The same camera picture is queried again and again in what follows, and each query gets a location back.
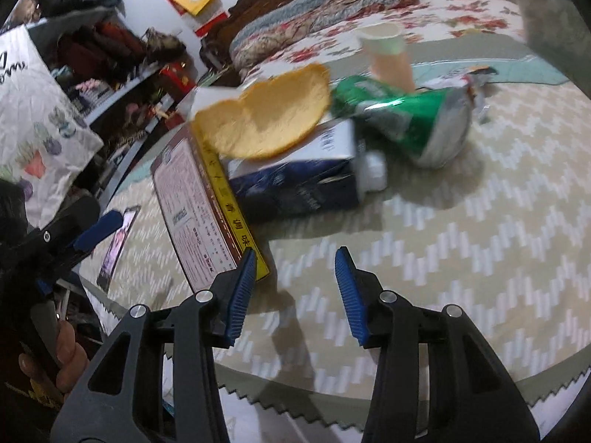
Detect pink white paper cup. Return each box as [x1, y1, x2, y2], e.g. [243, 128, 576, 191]
[358, 23, 416, 92]

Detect flat brown printed box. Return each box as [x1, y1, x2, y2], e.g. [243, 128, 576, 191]
[151, 124, 271, 293]

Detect crushed green can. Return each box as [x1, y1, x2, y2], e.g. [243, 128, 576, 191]
[331, 75, 472, 169]

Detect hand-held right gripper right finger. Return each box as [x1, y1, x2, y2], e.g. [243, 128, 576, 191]
[334, 246, 541, 443]

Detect red gift box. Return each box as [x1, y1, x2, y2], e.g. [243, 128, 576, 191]
[159, 62, 197, 97]

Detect folded patterned quilt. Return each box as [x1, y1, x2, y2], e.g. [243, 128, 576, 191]
[229, 0, 419, 81]

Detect cluttered clothes shelf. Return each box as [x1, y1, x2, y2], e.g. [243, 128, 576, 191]
[28, 0, 199, 195]

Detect beige chevron tablecloth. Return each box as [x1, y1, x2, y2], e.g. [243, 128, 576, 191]
[78, 62, 591, 407]

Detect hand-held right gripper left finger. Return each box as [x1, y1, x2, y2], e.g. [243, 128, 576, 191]
[50, 247, 258, 443]

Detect person's left hand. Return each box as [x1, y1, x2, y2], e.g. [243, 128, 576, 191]
[18, 320, 89, 403]

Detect carved wooden headboard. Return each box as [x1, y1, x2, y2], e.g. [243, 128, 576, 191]
[201, 0, 365, 72]

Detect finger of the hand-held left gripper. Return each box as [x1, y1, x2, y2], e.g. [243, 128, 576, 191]
[28, 196, 124, 264]

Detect crumpled snack wrapper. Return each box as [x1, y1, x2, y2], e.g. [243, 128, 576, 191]
[422, 65, 499, 123]

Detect blue white milk carton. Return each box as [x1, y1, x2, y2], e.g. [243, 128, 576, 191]
[221, 117, 387, 222]

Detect white plant print bag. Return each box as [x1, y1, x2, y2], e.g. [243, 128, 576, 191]
[0, 25, 105, 229]

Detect floral bed sheet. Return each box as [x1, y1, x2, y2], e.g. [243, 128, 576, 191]
[259, 0, 536, 79]

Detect storage box with blue handle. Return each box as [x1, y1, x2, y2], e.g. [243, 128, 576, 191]
[496, 0, 591, 97]

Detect yellow round chip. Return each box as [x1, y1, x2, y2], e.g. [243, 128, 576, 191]
[191, 62, 331, 160]

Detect black smartphone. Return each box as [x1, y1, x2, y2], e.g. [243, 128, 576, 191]
[96, 206, 141, 292]

